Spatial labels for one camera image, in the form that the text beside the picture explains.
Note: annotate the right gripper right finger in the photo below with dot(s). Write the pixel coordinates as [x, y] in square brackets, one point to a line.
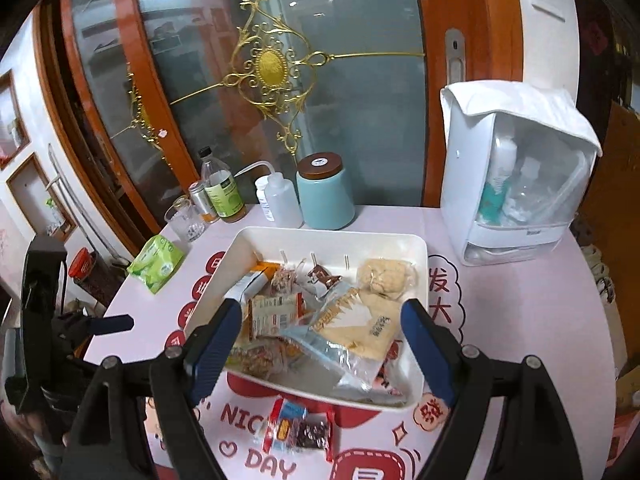
[443, 361]

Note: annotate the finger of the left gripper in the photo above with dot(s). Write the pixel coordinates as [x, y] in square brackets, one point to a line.
[111, 325]

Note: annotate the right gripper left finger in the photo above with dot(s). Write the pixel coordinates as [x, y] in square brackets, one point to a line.
[208, 348]

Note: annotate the clear nut snack packet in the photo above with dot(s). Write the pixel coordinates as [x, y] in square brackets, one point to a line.
[264, 357]

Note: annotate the orange grey snack bar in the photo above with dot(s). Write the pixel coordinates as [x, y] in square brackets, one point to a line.
[252, 283]

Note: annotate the green wet wipes pack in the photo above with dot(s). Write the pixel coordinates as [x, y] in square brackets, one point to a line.
[156, 263]

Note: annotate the orange biscuit packet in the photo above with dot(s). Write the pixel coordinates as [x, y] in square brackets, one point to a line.
[269, 315]

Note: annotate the brown cracker packet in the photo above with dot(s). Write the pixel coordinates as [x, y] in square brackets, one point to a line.
[363, 323]

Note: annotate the blue clear snack bag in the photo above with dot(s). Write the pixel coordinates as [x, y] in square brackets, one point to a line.
[363, 380]

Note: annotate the white blue snack packet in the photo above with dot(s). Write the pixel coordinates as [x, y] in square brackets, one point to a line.
[282, 426]

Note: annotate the pink printed table mat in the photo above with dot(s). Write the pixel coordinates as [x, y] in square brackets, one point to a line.
[548, 307]

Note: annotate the white plastic tray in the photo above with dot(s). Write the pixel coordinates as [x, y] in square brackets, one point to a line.
[298, 251]

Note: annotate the clear glass cup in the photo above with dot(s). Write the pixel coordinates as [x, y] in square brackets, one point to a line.
[185, 219]

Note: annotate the brown white small packet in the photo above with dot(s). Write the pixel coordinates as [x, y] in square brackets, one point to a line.
[321, 280]

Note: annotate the red chocolate snack packet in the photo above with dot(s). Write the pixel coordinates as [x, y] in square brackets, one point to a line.
[317, 434]

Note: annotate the glass bottle green label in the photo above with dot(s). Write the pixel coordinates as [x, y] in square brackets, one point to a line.
[220, 187]

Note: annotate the small metal can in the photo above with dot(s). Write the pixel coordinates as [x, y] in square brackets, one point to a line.
[200, 198]

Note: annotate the clear squeeze wash bottle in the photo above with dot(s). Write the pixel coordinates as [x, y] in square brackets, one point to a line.
[281, 196]

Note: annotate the white pill bottle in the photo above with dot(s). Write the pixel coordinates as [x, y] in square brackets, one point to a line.
[260, 186]

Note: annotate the white storage box appliance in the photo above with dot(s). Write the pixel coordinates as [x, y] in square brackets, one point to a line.
[511, 187]

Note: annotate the teal canister brown lid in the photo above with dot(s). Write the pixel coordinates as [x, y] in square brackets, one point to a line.
[324, 192]

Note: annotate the wooden glass door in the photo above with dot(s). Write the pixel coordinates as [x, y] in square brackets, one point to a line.
[136, 88]

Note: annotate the white cloth on box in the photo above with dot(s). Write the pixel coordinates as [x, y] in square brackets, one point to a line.
[552, 108]

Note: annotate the silver door handle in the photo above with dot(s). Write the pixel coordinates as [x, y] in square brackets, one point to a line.
[455, 56]

